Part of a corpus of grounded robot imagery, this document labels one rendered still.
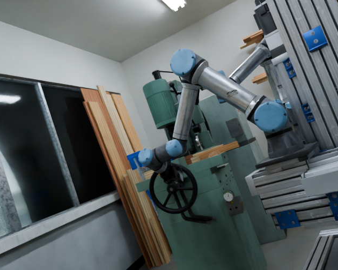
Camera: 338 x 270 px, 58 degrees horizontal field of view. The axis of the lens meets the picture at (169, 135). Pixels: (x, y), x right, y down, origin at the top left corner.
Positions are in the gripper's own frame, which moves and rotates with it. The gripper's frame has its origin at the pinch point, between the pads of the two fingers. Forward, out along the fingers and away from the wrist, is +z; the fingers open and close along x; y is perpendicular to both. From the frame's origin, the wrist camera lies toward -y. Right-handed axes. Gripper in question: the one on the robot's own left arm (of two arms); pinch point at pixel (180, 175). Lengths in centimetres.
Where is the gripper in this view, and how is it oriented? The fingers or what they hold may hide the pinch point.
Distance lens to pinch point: 166.3
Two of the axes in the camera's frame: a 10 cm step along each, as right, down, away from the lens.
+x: 8.4, -4.2, -3.5
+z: 5.2, 4.1, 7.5
